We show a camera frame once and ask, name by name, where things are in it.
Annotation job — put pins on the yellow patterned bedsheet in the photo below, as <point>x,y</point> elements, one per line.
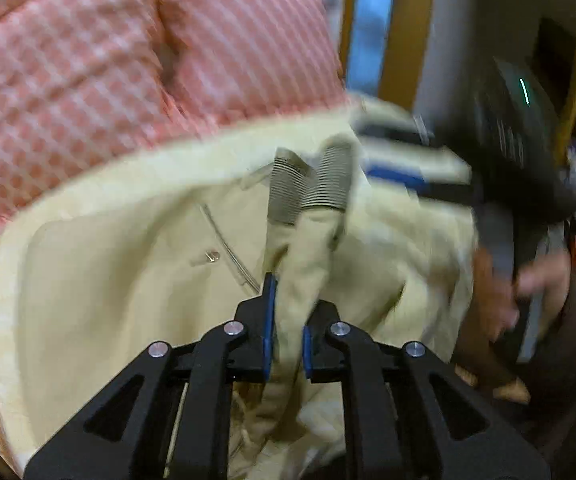
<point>114,185</point>

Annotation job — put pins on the beige khaki pants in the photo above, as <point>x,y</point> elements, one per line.
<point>97,288</point>

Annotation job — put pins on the blue window pane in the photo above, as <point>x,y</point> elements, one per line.
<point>368,42</point>

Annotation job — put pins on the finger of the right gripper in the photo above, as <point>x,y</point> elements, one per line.
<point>455,193</point>
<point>413,133</point>

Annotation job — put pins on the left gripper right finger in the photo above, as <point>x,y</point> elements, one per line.
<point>406,414</point>

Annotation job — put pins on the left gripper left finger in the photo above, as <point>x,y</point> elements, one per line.
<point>166,415</point>

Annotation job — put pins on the person's right hand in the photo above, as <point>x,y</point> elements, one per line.
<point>494,311</point>

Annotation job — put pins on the pink polka dot pillow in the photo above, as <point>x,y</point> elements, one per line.
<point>245,58</point>
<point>80,84</point>

